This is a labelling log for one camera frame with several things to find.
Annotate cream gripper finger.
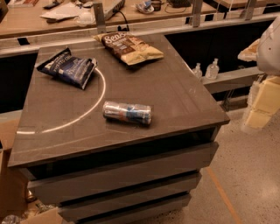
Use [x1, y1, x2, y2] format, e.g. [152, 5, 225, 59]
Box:
[237, 39, 260, 61]
[241, 76, 280, 132]

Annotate silver blue redbull can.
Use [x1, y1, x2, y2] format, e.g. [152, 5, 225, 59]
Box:
[102, 101, 152, 125]

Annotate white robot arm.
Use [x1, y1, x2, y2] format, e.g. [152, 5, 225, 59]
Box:
[238, 17, 280, 133]

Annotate clear sanitizer bottle left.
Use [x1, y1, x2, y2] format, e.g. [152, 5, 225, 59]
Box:
[192, 63, 202, 80]

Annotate brown yellow chip bag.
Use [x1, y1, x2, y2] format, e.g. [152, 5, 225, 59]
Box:
[94, 31, 164, 66]

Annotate grey power strip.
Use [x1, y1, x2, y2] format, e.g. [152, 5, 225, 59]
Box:
[103, 0, 125, 20]

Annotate white paper sheets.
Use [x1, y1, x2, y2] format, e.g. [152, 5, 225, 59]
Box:
[41, 3, 87, 23]

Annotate dark blue chip bag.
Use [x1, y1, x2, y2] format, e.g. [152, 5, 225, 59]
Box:
[37, 48, 97, 89]

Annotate grey drawer cabinet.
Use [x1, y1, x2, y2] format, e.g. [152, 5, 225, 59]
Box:
[9, 34, 229, 224]

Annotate cardboard box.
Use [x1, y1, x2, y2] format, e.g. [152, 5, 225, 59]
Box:
[0, 119, 63, 224]

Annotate black power cable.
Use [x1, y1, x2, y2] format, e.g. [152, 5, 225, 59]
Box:
[113, 10, 130, 32]

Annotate metal rail frame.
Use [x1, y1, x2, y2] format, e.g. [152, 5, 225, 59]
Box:
[0, 0, 279, 101]

